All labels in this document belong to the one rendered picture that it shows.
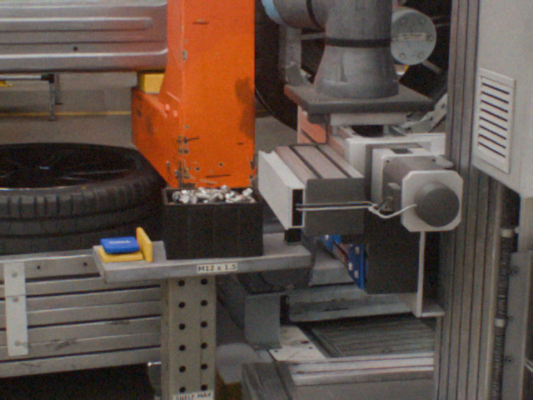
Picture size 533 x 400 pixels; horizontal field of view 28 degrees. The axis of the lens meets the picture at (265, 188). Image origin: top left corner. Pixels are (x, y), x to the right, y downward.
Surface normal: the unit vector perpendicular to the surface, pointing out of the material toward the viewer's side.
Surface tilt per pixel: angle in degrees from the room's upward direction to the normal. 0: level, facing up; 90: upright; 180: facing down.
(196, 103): 90
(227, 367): 0
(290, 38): 90
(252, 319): 90
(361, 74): 73
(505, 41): 90
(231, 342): 0
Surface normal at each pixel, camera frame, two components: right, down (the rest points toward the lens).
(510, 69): -0.99, 0.03
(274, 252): 0.01, -0.97
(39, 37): 0.28, 0.22
